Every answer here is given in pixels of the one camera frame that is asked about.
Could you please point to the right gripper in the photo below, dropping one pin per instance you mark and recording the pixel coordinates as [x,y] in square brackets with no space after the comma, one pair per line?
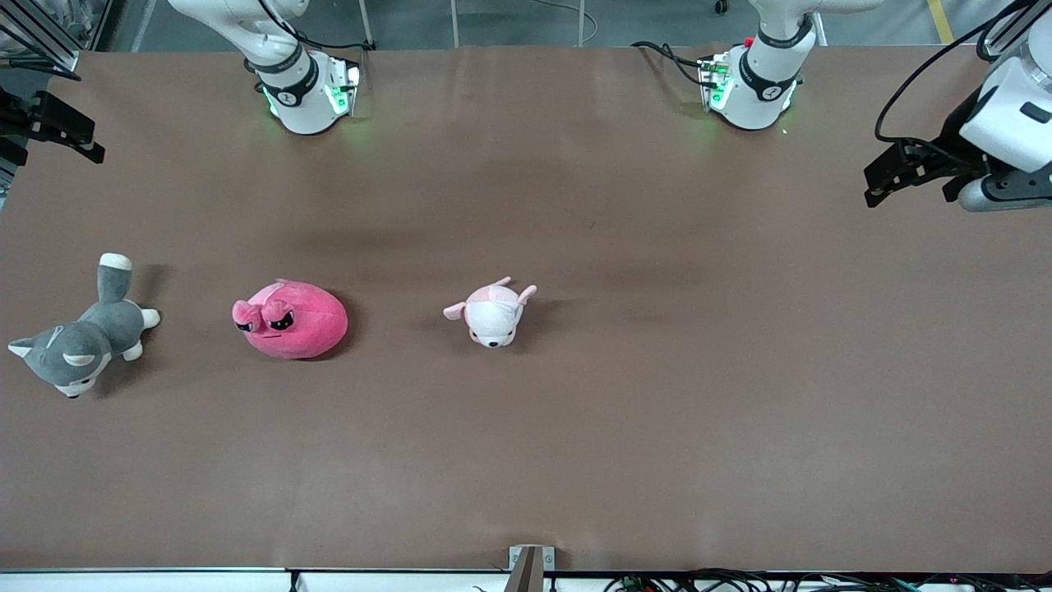
[18,117]

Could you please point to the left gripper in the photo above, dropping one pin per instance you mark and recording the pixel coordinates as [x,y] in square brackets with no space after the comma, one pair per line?
[956,141]

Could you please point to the pink round plush toy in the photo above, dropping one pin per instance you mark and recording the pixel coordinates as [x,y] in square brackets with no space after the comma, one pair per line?
[304,325]

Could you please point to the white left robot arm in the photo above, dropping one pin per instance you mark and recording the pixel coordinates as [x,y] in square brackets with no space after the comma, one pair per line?
[760,90]

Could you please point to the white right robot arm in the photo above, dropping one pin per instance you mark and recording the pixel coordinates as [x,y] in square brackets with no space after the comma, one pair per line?
[300,99]

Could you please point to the grey husky plush toy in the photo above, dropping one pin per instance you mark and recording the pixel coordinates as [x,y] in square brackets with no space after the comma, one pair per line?
[99,329]

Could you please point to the white metal leg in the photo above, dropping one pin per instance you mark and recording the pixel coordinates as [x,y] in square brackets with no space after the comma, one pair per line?
[365,25]
[581,25]
[454,25]
[820,33]

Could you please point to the white pink plush dog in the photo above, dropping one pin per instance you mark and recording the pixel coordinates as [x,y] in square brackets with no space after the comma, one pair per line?
[491,316]

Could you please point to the aluminium frame profile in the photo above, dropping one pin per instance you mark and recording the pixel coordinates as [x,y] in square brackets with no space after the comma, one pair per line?
[1004,34]
[49,37]

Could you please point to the white edge rail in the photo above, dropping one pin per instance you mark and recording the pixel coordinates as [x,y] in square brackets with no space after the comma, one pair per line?
[164,582]

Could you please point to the metal bracket with post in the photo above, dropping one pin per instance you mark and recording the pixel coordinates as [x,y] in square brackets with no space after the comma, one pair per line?
[530,571]

